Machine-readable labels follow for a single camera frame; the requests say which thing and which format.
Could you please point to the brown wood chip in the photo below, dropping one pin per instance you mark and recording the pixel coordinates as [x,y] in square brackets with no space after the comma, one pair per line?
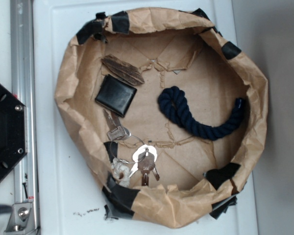
[124,70]

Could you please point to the metal corner bracket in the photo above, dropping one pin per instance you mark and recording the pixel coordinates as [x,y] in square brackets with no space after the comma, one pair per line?
[21,221]

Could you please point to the small silver key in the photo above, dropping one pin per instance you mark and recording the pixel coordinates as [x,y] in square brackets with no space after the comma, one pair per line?
[156,174]

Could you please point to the silver house key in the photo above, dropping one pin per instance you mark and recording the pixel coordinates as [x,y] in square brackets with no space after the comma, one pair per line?
[145,165]

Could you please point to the large silver key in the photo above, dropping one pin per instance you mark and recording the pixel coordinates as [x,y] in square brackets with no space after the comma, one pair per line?
[116,130]

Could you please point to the white tray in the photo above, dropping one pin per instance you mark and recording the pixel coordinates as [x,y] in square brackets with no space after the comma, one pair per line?
[71,200]

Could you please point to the white key tag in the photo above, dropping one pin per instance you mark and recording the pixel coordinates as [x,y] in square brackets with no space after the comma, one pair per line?
[135,156]

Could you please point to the black leather wallet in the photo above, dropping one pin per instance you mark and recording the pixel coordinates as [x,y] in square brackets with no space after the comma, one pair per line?
[115,95]

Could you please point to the aluminium extrusion rail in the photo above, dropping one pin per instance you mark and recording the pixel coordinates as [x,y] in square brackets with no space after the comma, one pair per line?
[23,86]

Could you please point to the brown paper bag bin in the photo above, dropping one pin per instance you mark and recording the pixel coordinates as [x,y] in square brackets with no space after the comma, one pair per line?
[203,106]

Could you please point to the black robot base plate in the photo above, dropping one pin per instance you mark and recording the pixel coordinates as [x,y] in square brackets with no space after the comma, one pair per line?
[12,132]

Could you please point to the white crumpled tissue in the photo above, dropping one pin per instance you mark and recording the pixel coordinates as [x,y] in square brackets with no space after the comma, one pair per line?
[121,172]

